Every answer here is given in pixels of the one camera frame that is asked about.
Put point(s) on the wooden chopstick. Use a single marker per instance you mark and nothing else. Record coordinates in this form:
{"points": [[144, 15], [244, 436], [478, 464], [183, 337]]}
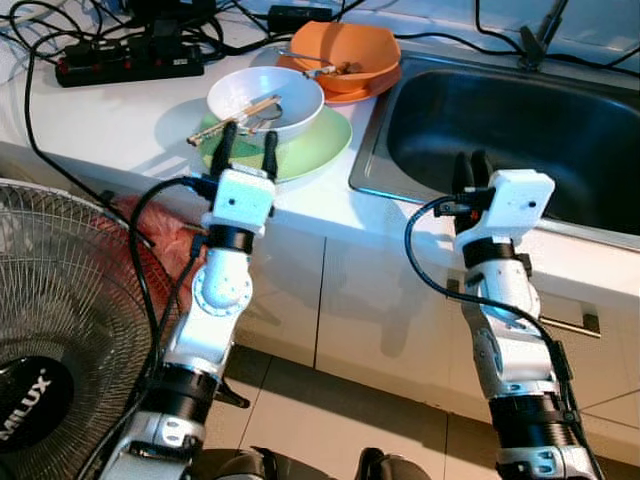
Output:
{"points": [[262, 101], [235, 118]]}

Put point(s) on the white bowl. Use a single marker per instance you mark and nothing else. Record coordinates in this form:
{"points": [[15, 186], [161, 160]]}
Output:
{"points": [[300, 120]]}

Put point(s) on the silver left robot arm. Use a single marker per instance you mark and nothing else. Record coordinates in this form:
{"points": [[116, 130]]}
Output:
{"points": [[215, 300]]}

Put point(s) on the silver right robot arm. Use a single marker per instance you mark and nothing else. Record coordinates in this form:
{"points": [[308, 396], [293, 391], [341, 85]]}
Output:
{"points": [[510, 340]]}

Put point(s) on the stainless steel kitchen sink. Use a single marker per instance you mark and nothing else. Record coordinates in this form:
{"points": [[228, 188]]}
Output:
{"points": [[520, 140]]}

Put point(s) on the kitchen sink faucet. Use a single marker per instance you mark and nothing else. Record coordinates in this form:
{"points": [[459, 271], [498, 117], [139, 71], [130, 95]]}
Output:
{"points": [[535, 45]]}

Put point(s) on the white kitchen cabinet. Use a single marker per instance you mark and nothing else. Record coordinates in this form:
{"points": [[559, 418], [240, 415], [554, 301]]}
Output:
{"points": [[380, 300]]}

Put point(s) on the green plate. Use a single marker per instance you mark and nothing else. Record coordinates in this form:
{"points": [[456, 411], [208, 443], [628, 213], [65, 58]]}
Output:
{"points": [[320, 150]]}

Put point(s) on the orange bowl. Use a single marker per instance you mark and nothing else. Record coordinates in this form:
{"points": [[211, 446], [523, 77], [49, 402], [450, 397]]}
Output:
{"points": [[350, 45]]}

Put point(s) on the large black power brick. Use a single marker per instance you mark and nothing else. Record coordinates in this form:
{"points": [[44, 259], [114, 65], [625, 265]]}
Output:
{"points": [[170, 15]]}

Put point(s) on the metal grille standing fan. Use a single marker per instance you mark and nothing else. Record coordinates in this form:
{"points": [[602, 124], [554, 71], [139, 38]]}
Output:
{"points": [[60, 300]]}

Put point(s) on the robot right leg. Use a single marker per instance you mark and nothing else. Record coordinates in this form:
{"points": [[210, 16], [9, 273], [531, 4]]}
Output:
{"points": [[395, 468]]}

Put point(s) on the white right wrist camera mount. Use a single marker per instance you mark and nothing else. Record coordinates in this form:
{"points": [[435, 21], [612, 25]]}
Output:
{"points": [[520, 205]]}

